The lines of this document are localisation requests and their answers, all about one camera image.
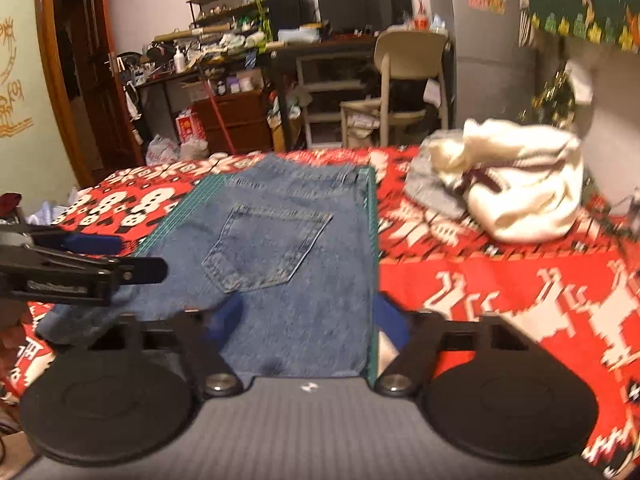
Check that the red cup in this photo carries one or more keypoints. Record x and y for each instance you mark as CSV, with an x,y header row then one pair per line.
x,y
421,21

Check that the brown paper bag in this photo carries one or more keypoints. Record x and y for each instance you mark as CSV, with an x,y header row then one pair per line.
x,y
280,132

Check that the small Christmas tree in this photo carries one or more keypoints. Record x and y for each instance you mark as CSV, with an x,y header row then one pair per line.
x,y
550,100

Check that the grey refrigerator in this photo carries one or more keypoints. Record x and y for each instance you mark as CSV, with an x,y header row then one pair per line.
x,y
480,85

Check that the red patterned blanket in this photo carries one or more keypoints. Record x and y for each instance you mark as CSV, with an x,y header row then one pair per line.
x,y
475,270

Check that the plain white plastic bag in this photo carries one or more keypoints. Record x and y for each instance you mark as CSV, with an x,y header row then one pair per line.
x,y
194,149

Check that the wooden drawer cabinet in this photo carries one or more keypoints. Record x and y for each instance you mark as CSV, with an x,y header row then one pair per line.
x,y
235,120

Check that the white plastic drawer unit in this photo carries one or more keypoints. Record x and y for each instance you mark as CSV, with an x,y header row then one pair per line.
x,y
332,87

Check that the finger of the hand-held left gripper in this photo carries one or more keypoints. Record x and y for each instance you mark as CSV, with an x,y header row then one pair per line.
x,y
142,271
85,245

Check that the cream sweater with maroon stripes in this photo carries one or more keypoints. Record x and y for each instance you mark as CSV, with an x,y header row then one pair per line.
x,y
525,205

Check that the grey knit garment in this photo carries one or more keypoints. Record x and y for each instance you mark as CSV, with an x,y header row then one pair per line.
x,y
430,190

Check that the brown cardboard tube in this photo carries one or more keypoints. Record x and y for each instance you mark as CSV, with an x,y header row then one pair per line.
x,y
195,33

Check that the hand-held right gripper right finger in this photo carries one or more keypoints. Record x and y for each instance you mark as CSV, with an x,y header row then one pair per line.
x,y
390,317

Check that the green cutting mat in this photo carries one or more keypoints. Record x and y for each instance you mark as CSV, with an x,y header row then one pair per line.
x,y
200,200

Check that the gold wall decal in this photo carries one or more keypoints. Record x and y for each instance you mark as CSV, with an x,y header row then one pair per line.
x,y
12,100

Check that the black monitor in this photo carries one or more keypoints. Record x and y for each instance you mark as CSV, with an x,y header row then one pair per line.
x,y
360,5

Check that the blue jeans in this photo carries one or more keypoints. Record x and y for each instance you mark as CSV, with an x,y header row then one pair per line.
x,y
280,240

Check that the white hanging cloth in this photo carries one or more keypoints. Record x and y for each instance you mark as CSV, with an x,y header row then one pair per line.
x,y
579,82

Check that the beige chair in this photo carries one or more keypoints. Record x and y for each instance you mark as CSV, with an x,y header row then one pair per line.
x,y
410,55

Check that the black computer tower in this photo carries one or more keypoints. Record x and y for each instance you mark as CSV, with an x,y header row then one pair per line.
x,y
290,7

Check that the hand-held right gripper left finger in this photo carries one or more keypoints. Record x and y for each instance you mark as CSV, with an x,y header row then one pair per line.
x,y
227,312

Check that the black desk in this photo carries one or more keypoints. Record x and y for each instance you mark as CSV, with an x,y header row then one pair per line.
x,y
325,47

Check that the wooden door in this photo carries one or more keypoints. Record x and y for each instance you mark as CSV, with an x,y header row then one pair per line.
x,y
90,85

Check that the red carton box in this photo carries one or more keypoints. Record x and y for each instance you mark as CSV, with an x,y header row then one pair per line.
x,y
190,126

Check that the white red printed plastic bag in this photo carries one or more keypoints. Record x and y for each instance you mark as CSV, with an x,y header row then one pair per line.
x,y
162,150

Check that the white lotion bottle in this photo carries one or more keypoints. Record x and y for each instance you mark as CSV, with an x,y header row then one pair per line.
x,y
179,60

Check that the light blue pouch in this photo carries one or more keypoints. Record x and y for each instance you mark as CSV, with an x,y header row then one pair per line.
x,y
298,35

